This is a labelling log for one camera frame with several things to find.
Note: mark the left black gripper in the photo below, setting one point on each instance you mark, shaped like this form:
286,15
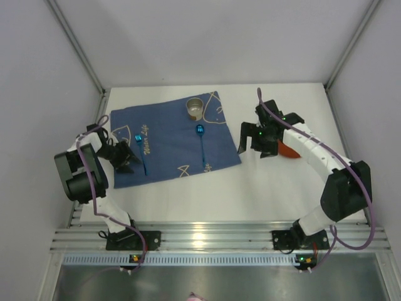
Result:
119,155

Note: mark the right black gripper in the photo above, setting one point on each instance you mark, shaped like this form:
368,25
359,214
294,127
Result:
258,138

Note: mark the blue metallic fork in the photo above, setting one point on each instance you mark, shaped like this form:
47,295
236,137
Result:
139,142

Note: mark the red plate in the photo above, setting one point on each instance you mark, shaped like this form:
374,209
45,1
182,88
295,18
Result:
286,151

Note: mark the blue fish-print placemat cloth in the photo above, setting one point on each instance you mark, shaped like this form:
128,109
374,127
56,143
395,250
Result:
171,146

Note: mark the blue metallic spoon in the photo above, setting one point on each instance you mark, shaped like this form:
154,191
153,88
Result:
200,131

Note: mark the brown paper cup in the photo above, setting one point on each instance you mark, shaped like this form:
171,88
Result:
195,108

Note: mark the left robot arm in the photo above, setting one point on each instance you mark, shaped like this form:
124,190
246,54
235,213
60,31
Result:
84,179

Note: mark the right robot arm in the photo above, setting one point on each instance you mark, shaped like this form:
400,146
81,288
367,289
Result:
347,188

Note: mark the pink object at bottom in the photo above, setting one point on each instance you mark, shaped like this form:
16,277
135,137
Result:
195,297

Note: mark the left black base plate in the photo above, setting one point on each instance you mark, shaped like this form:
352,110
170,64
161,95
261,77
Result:
130,241

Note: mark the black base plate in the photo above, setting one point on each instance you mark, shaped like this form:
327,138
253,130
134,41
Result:
285,240
130,241

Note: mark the aluminium rail frame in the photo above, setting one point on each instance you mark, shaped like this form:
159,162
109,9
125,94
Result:
178,237

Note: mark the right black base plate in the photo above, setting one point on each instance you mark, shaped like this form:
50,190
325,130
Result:
285,240

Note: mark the slotted cable duct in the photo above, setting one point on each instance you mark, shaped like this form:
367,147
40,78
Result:
188,259

